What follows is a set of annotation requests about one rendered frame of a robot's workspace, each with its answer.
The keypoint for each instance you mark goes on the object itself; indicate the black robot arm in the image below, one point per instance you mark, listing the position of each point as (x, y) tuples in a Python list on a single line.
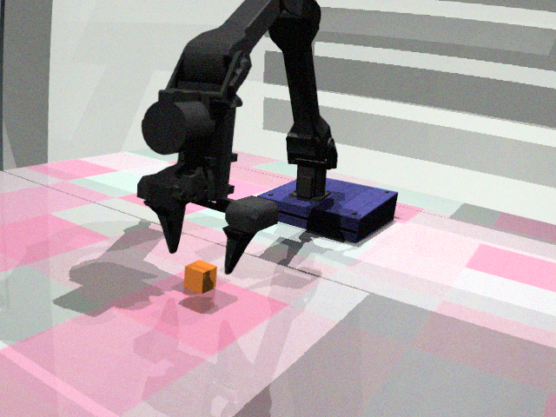
[(197, 107)]

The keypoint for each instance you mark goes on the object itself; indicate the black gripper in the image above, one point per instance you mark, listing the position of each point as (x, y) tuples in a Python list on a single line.
[(245, 217)]

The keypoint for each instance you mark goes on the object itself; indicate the orange block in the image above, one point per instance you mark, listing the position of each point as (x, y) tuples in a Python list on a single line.
[(200, 277)]

